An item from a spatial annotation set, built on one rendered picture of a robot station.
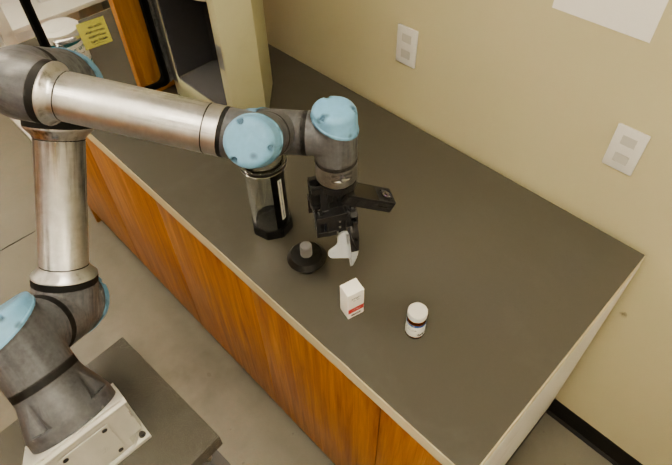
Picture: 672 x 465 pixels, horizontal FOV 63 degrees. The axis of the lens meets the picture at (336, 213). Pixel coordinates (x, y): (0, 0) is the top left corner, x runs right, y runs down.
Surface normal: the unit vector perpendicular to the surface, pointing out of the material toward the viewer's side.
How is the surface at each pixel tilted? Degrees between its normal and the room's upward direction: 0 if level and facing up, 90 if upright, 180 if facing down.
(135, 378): 0
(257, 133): 57
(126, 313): 0
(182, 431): 0
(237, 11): 90
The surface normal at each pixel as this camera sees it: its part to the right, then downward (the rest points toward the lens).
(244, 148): -0.11, 0.23
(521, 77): -0.71, 0.53
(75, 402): 0.47, -0.52
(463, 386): -0.02, -0.68
